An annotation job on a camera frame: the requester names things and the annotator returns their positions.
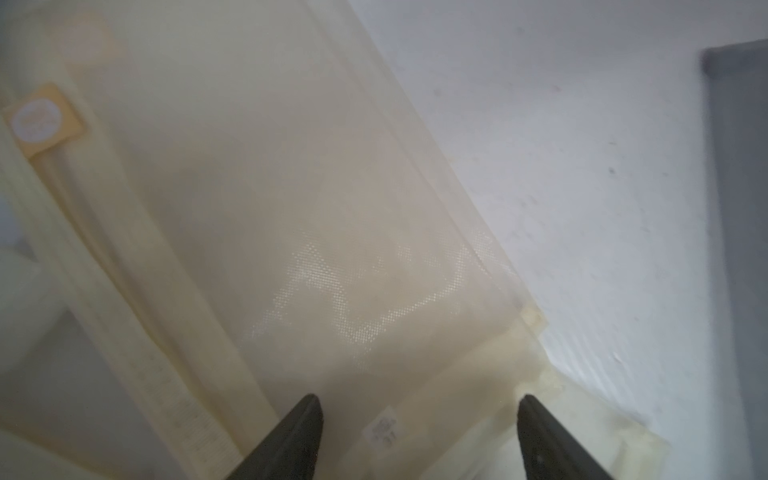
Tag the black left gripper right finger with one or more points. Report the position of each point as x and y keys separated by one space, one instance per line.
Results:
x=548 y=450

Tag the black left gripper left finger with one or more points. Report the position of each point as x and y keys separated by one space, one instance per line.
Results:
x=290 y=450

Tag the yellow mesh pouch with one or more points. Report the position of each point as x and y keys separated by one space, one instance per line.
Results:
x=230 y=211
x=503 y=396

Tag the grey mesh pouch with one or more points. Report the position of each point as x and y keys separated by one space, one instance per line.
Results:
x=736 y=93

